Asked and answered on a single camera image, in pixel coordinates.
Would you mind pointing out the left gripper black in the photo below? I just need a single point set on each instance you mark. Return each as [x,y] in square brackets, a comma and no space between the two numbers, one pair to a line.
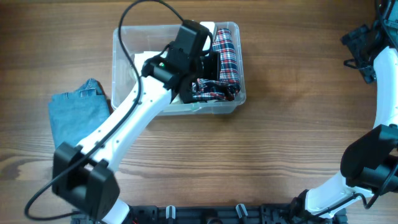
[214,71]

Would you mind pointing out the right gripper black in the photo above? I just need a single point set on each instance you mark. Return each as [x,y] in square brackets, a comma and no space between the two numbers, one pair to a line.
[352,40]

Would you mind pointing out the black garment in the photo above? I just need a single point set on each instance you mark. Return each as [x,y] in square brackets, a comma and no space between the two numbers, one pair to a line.
[185,90]

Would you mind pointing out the red plaid shirt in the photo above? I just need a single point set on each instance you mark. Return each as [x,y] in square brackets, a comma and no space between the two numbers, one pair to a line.
[227,85]

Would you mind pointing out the blue jeans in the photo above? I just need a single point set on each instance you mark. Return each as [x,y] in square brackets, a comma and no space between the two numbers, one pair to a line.
[75,115]

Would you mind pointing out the cream cloth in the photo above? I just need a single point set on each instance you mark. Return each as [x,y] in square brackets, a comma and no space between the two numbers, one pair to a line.
[140,58]

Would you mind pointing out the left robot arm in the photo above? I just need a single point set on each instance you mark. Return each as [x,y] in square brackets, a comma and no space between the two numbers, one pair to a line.
[84,174]

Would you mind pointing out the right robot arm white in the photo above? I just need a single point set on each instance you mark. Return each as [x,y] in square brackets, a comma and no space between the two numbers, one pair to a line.
[367,169]

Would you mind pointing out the clear plastic storage container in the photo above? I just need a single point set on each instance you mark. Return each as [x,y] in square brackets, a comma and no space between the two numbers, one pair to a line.
[139,39]

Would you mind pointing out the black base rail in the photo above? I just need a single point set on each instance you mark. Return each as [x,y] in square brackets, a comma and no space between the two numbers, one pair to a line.
[263,214]

